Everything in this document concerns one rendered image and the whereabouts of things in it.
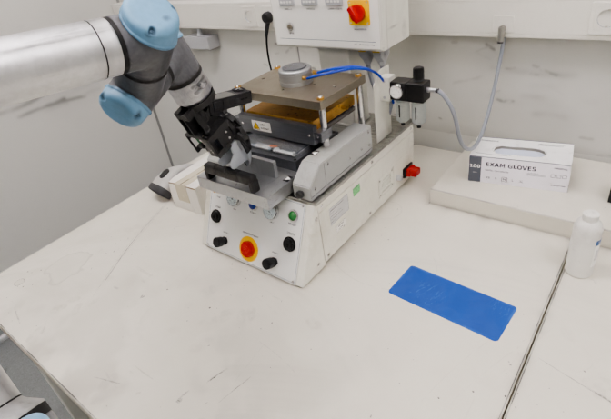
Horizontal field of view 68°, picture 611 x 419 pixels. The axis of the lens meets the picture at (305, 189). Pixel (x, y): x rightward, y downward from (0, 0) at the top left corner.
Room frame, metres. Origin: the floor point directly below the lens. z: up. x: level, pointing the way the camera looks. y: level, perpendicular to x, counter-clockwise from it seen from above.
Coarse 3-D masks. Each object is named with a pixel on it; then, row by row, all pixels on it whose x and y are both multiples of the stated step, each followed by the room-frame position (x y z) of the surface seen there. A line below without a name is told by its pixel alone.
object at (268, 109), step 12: (348, 96) 1.04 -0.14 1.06; (252, 108) 1.07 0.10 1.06; (264, 108) 1.05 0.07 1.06; (276, 108) 1.04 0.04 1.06; (288, 108) 1.03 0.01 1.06; (300, 108) 1.01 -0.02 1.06; (336, 108) 0.99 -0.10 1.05; (348, 108) 1.03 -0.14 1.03; (300, 120) 0.95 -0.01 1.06; (312, 120) 0.93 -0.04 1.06; (336, 120) 0.99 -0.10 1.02
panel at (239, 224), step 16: (224, 208) 0.95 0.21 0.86; (240, 208) 0.92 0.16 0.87; (256, 208) 0.88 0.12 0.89; (288, 208) 0.83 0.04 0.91; (304, 208) 0.81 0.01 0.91; (208, 224) 0.97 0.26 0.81; (224, 224) 0.93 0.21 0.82; (240, 224) 0.90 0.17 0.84; (256, 224) 0.87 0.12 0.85; (272, 224) 0.84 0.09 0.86; (288, 224) 0.82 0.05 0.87; (208, 240) 0.95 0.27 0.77; (240, 240) 0.89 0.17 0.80; (256, 240) 0.86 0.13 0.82; (272, 240) 0.83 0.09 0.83; (240, 256) 0.87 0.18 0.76; (256, 256) 0.84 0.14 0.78; (272, 256) 0.81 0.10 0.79; (288, 256) 0.79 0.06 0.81; (272, 272) 0.80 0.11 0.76; (288, 272) 0.77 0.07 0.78
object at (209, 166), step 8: (208, 168) 0.89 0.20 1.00; (216, 168) 0.88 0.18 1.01; (224, 168) 0.87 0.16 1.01; (208, 176) 0.90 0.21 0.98; (224, 176) 0.86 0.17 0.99; (232, 176) 0.84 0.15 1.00; (240, 176) 0.83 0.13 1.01; (248, 176) 0.81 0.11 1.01; (248, 184) 0.81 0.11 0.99; (256, 184) 0.82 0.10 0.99
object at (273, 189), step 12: (252, 156) 0.90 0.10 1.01; (240, 168) 0.93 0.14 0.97; (252, 168) 0.90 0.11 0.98; (264, 168) 0.88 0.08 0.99; (276, 168) 0.86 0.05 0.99; (204, 180) 0.91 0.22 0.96; (216, 180) 0.89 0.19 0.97; (228, 180) 0.88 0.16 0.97; (264, 180) 0.86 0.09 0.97; (276, 180) 0.85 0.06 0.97; (216, 192) 0.89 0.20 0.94; (228, 192) 0.86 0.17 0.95; (240, 192) 0.83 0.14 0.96; (264, 192) 0.81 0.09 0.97; (276, 192) 0.80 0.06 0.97; (288, 192) 0.83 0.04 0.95; (252, 204) 0.81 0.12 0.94; (264, 204) 0.79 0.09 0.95; (276, 204) 0.80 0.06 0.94
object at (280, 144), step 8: (256, 136) 1.02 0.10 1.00; (264, 136) 1.01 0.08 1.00; (256, 144) 0.98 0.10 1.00; (264, 144) 0.97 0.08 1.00; (272, 144) 0.96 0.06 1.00; (280, 144) 0.95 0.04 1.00; (288, 144) 0.95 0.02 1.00; (296, 144) 0.94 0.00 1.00; (304, 144) 0.93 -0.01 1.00; (288, 152) 0.91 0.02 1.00; (296, 152) 0.90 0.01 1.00
